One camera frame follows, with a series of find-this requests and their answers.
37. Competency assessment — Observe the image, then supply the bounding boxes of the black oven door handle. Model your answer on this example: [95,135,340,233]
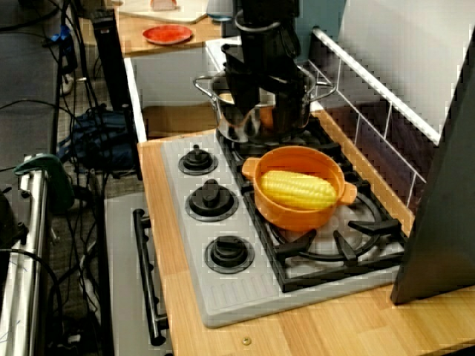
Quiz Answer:
[131,208,170,348]

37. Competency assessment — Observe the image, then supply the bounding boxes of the black cable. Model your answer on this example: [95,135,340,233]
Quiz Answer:
[0,248,65,356]

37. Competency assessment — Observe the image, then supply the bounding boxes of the orange plastic pot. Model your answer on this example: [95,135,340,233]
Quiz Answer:
[240,145,358,234]

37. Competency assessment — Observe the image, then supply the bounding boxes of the stainless steel pot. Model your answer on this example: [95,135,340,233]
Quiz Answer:
[192,62,337,144]

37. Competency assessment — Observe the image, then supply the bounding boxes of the dark tile backsplash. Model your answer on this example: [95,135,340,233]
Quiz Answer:
[307,59,439,216]

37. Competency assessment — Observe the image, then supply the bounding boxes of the blue tape piece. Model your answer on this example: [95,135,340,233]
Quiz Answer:
[50,25,71,42]

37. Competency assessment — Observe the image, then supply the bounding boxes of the aluminium frame rail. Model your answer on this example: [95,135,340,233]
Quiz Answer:
[0,155,51,356]

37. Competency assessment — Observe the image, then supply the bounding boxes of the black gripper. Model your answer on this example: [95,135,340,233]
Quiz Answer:
[221,26,312,133]

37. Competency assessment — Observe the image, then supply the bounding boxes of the teal toy microwave box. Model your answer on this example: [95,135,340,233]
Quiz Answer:
[296,0,348,64]

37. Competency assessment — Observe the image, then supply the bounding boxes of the black stove knob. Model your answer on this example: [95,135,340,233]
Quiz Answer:
[177,144,219,176]
[203,235,256,275]
[184,179,239,223]

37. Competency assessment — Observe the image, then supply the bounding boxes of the yellow plastic corn cob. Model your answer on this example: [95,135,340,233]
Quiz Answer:
[258,170,338,211]

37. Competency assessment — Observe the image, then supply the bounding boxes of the green clamp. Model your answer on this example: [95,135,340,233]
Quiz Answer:
[13,154,75,214]

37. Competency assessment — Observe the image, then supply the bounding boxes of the white cutting board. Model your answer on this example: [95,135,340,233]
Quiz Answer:
[117,0,209,25]

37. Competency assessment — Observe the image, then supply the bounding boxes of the grey toy stove panel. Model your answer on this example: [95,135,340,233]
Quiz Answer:
[160,125,407,329]

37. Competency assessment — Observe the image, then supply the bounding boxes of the toy oven door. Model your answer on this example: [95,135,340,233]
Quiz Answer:
[103,192,175,356]

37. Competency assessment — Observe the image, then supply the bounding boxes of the red plate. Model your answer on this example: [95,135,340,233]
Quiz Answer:
[142,24,194,46]

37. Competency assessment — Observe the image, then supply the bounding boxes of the brown cardboard sheet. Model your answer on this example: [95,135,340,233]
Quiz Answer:
[142,105,220,140]

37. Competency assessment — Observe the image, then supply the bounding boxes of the black burner grate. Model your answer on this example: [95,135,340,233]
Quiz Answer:
[240,174,409,294]
[214,116,356,186]

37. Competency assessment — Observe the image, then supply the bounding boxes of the black upright post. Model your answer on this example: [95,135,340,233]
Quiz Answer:
[91,9,131,112]

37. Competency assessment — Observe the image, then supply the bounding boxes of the black-edged slanted side panel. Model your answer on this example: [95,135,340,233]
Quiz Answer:
[389,36,475,305]

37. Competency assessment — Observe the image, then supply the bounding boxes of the blue backpack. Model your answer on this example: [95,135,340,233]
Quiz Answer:
[57,107,138,171]

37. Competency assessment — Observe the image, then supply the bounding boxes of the black device on rail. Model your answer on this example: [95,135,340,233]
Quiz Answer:
[0,187,30,250]

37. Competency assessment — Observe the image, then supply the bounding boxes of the white toy sink basin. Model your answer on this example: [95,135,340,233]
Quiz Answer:
[124,36,324,144]

